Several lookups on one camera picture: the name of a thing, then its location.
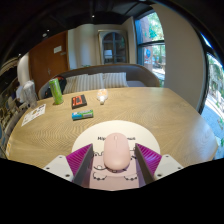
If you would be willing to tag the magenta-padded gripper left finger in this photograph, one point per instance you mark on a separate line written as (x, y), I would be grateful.
(61, 166)

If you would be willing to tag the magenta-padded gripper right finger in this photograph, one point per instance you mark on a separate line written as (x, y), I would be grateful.
(165, 166)

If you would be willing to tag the pink computer mouse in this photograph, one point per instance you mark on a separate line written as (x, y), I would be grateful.
(116, 151)

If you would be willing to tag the white round mouse pad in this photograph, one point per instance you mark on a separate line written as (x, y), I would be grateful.
(116, 126)

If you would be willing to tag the small green and white pack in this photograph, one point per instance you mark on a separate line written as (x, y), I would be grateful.
(82, 115)

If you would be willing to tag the white sticker sheet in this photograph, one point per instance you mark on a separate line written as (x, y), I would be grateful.
(33, 115)

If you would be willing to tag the black box with red print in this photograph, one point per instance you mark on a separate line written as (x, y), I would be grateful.
(79, 101)

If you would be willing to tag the green drink can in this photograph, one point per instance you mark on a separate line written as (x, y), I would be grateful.
(56, 91)

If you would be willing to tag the clear shaker bottle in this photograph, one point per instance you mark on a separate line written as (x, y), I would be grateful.
(30, 95)

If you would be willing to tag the white squeeze tube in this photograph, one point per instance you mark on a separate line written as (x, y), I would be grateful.
(102, 96)

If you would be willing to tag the striped cushion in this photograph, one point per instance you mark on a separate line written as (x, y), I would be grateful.
(95, 81)
(71, 85)
(116, 80)

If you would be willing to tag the large dark-framed window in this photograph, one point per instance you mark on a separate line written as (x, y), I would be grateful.
(215, 100)

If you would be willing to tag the white chair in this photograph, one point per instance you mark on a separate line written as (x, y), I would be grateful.
(18, 95)

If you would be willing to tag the grey curved sofa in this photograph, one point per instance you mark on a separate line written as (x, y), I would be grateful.
(140, 75)

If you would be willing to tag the brown wooden door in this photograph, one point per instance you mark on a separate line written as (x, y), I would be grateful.
(43, 63)

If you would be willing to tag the paper sign on door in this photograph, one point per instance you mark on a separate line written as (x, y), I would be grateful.
(57, 49)

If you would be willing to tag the arched glass-door cabinet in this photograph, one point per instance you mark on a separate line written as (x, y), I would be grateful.
(113, 46)

